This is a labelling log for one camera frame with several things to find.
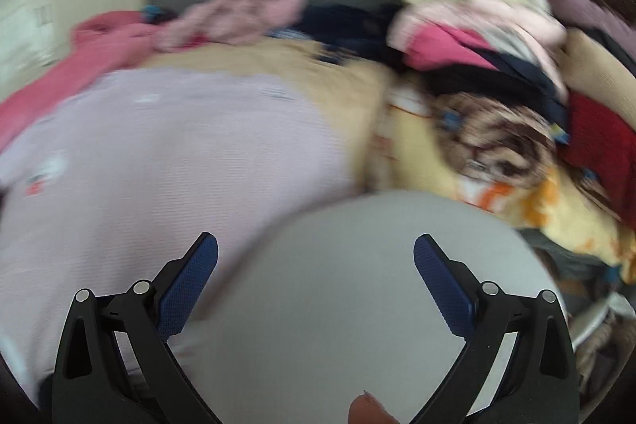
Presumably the dark navy garment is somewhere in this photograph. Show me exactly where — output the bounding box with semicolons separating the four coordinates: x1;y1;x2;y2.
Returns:
293;2;408;57

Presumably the light grey garment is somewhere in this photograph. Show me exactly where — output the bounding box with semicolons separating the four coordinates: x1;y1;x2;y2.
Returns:
169;190;560;424

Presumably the dark grey cloth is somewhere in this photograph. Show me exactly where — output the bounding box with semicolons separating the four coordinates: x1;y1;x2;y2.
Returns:
519;228;627;300

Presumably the tan garment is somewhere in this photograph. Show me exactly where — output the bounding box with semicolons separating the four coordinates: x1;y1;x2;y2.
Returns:
561;29;636;117

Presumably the navy striped garment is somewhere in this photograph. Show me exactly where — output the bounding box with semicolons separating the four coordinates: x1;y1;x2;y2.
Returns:
422;49;570;127

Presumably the person's right hand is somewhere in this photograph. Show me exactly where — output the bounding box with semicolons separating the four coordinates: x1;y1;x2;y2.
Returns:
348;393;401;424

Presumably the mauve garment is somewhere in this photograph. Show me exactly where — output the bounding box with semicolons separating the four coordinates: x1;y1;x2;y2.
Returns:
544;0;636;52

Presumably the light pink garment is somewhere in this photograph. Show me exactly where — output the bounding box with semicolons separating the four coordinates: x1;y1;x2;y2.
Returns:
388;0;567;57

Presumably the pink fluffy garment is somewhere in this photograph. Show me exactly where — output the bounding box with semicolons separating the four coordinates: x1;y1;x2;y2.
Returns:
154;0;306;52

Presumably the hot pink garment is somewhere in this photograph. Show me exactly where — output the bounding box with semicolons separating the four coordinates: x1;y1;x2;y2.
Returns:
402;24;502;72

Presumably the red garment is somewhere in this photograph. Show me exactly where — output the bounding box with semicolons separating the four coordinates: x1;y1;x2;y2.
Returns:
559;91;636;196

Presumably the lilac strawberry print bed sheet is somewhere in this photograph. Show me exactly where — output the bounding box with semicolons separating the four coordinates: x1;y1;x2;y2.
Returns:
0;69;378;410

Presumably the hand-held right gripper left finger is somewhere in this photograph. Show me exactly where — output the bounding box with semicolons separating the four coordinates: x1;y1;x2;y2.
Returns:
52;232;222;424

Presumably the pink duvet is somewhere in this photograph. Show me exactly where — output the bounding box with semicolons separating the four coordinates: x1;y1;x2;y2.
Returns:
0;9;165;147

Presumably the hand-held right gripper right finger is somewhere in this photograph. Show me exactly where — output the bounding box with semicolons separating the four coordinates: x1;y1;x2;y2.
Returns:
412;234;582;424

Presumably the yellow cartoon print blanket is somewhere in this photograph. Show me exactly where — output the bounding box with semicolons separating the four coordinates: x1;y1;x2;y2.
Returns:
382;86;636;271

